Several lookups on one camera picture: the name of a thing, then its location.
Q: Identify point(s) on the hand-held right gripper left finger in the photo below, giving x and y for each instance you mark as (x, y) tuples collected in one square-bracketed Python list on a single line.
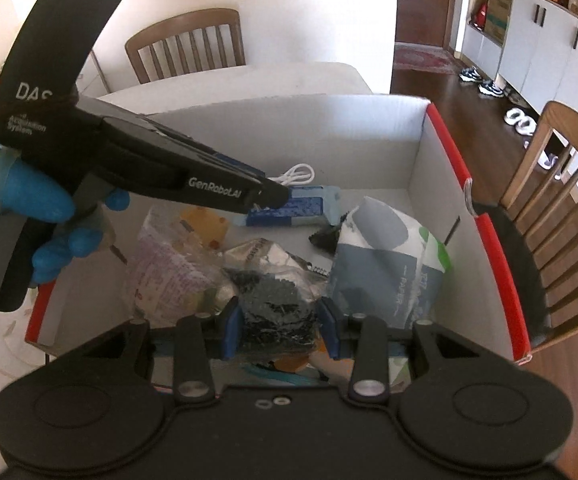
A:
[(231, 330)]

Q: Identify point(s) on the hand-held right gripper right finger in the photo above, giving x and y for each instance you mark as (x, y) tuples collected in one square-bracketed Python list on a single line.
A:
[(330, 332)]

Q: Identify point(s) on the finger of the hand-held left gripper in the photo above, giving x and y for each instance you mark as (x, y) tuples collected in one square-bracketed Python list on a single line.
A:
[(234, 165), (269, 194)]

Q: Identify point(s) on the blue wipes packet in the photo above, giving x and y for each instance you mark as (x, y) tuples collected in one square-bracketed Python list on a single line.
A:
[(304, 205)]

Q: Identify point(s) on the black crinkled pouch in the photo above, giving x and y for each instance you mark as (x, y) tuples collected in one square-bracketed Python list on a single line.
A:
[(279, 310)]

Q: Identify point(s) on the silver foil packet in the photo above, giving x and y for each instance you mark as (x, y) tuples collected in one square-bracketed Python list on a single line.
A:
[(269, 255)]

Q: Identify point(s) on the clear pink-printed plastic bag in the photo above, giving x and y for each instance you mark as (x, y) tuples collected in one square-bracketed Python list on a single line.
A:
[(169, 270)]

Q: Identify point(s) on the grey white tissue pack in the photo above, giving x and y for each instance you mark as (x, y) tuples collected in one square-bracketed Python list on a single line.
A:
[(379, 260)]

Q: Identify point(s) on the red cardboard box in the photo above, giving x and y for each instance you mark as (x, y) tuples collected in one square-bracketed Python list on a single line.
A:
[(369, 140)]

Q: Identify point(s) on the person's left hand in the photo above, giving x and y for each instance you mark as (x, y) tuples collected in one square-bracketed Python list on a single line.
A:
[(34, 195)]

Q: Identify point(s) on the orange teal wrapper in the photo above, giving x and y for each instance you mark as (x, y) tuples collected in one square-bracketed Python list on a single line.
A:
[(291, 362)]

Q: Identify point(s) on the yellow plush toy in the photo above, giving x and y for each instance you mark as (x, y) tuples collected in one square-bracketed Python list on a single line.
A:
[(204, 222)]

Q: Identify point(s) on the brown wooden chair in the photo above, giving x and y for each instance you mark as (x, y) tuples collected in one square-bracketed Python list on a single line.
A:
[(184, 27), (564, 125)]

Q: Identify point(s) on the patterned rug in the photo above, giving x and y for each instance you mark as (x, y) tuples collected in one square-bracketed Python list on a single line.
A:
[(424, 58)]

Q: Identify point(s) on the white slipper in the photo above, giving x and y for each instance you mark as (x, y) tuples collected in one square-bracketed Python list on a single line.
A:
[(525, 126), (511, 117)]

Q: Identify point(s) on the red bag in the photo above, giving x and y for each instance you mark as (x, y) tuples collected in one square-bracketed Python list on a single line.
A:
[(480, 15)]

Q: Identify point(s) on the grey storage cabinet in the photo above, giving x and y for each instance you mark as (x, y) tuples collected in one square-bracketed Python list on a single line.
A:
[(544, 55)]

